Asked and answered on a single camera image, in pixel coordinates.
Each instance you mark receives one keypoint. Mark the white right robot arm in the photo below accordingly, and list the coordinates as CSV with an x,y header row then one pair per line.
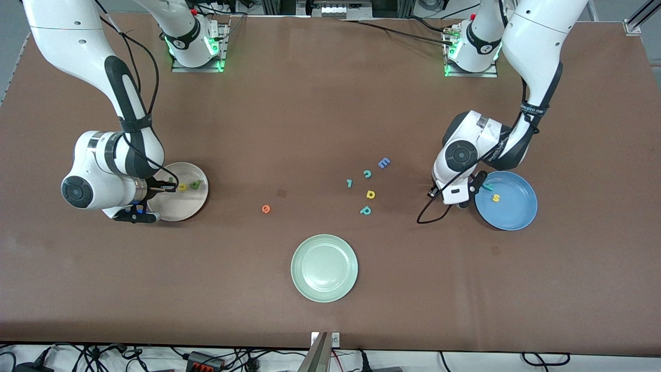
x,y
77,41

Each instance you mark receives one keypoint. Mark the black orange power strip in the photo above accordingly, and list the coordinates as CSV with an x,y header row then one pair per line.
x,y
204,362

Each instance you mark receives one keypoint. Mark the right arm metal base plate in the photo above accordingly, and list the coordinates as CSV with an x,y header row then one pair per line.
x,y
223,51

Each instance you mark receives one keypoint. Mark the aluminium frame post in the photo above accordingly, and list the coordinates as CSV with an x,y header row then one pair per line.
x,y
632,26

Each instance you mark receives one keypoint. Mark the black power adapter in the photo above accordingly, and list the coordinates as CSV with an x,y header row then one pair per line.
x,y
31,368

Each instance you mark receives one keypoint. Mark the blue foam letter E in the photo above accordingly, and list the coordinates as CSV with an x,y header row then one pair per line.
x,y
383,163

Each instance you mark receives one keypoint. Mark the teal foam letter p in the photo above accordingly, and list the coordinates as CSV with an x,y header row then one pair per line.
x,y
363,211

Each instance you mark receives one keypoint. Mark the grey connector device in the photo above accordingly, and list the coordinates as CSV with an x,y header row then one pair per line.
x,y
335,10

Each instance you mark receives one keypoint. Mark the white stand bracket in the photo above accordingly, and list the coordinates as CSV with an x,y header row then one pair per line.
x,y
335,339

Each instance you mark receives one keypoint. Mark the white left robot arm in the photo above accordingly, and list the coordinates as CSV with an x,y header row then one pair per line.
x,y
537,41

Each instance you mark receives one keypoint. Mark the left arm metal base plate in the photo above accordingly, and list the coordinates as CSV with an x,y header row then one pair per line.
x,y
465,75

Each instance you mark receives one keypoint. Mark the beige brown plate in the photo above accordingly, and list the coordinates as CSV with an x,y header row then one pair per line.
x,y
181,206

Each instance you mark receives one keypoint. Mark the pale green plate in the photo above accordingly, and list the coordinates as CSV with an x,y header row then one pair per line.
x,y
324,268

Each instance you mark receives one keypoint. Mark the blue plate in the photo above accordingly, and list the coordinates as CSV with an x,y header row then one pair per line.
x,y
516,212

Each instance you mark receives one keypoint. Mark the grey camera stand pole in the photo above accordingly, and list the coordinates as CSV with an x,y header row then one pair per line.
x,y
316,356

